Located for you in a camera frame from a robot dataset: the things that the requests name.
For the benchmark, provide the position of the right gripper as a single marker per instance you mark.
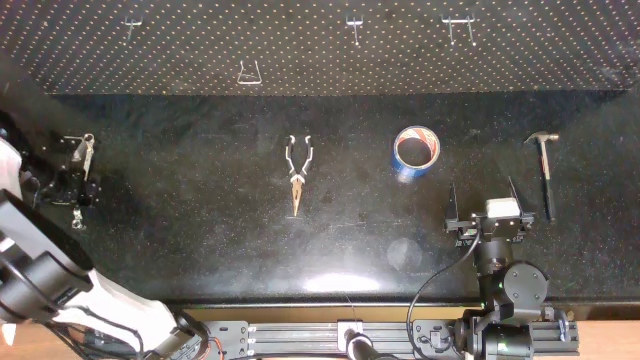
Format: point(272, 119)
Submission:
point(467, 227)

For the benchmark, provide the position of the roll of blue tape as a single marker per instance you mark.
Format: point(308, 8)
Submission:
point(403, 167)

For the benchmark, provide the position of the black and white pliers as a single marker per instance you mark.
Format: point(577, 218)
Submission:
point(298, 187)

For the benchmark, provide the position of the wrench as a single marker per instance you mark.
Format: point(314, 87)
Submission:
point(88, 150)

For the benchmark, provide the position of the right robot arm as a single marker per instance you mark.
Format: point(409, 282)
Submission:
point(515, 290)

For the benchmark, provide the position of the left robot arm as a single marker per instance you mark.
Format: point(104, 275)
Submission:
point(45, 270)

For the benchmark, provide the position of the black pegboard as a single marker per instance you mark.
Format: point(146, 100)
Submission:
point(320, 55)

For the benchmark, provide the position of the hammer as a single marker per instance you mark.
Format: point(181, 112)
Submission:
point(545, 165)

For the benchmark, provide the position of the metal hook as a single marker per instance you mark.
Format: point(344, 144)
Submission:
point(131, 23)
point(355, 27)
point(248, 80)
point(451, 27)

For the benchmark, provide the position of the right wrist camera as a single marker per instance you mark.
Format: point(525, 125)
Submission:
point(502, 207)

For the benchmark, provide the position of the mounting rail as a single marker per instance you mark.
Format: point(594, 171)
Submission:
point(310, 337)

